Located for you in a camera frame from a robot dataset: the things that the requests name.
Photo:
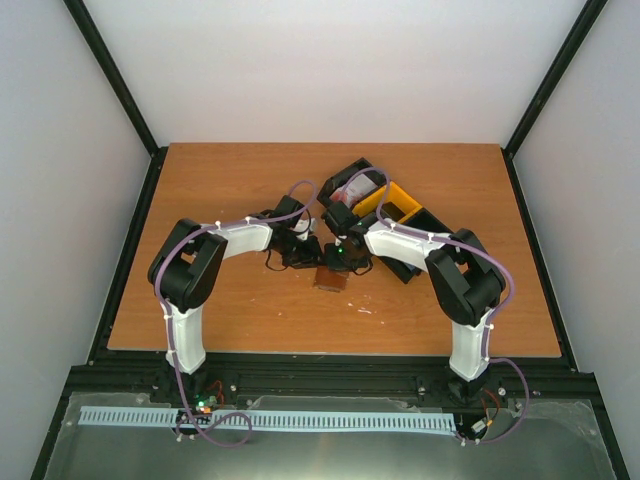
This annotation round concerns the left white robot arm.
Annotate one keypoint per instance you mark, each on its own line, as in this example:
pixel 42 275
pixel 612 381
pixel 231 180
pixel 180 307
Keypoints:
pixel 184 271

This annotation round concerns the brown leather card holder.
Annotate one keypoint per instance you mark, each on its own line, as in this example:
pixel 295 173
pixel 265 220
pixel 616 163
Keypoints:
pixel 330 280

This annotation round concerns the black bin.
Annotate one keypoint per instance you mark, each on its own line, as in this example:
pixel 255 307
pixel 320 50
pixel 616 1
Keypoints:
pixel 345 176
pixel 424 220

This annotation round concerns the light blue cable duct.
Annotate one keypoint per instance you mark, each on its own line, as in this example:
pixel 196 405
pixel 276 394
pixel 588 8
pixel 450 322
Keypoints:
pixel 273 421

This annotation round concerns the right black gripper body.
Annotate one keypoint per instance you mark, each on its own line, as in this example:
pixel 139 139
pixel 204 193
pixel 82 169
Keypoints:
pixel 343 261

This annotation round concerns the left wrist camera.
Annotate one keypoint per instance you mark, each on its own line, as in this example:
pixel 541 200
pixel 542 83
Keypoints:
pixel 304 228

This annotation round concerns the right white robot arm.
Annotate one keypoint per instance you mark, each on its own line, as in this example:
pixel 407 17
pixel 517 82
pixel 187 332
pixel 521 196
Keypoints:
pixel 471 287

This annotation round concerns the red white card stack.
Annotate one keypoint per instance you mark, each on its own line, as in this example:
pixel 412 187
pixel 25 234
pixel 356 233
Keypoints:
pixel 360 187

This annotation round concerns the yellow bin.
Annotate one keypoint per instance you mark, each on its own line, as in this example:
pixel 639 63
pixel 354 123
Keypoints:
pixel 399 206

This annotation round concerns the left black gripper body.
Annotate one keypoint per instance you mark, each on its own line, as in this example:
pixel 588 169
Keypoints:
pixel 297 256

